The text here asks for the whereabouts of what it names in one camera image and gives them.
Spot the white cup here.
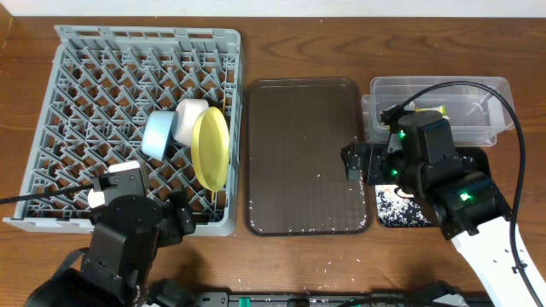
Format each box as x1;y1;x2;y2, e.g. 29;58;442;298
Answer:
87;189;106;208

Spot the grey plastic dish rack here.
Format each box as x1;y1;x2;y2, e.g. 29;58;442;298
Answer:
6;26;244;236

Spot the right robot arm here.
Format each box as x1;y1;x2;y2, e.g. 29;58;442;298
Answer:
340;110;545;306

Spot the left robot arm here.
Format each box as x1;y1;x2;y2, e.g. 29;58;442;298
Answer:
26;189;195;306

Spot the white round bowl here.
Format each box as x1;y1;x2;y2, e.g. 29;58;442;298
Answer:
171;98;209;147

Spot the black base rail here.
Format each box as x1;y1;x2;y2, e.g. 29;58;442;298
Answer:
188;292;493;307

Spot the clear plastic bin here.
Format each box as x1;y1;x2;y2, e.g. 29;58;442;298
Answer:
362;76;514;147

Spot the green orange snack wrapper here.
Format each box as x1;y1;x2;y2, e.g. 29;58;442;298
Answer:
415;105;450;119

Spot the light blue bowl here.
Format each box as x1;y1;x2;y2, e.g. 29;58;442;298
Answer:
142;111;175;161

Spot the black plastic tray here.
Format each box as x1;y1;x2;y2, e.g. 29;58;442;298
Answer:
395;147;491;227

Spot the black cable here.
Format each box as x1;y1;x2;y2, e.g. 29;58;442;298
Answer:
386;79;545;307
0;183;97;206

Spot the dark brown serving tray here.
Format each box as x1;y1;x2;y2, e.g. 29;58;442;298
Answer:
243;78;373;237

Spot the yellow round plate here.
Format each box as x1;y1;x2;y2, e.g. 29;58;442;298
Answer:
191;107;229;192

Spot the right black cable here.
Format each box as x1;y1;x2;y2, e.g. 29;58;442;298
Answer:
386;79;545;307

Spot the spilled rice pile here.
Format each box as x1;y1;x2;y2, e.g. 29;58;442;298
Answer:
375;185;433;228

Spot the left black cable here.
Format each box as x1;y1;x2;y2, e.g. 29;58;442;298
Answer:
0;183;97;206

